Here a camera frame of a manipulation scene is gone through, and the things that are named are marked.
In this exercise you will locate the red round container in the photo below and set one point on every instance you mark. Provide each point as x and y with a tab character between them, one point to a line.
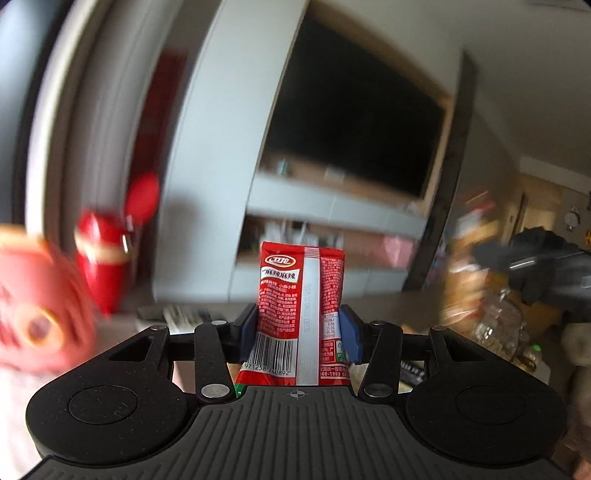
107	243

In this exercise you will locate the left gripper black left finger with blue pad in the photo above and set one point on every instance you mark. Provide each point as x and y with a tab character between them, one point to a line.
211	343

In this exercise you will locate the black television screen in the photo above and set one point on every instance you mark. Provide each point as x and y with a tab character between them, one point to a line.
351	101

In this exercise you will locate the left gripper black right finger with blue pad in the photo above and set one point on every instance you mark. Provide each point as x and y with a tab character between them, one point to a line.
389	354

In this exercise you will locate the coral toy carrier case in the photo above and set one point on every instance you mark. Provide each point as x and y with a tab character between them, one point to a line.
47	318

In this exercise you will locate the red green snack packet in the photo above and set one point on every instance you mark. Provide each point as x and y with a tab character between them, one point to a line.
298	339

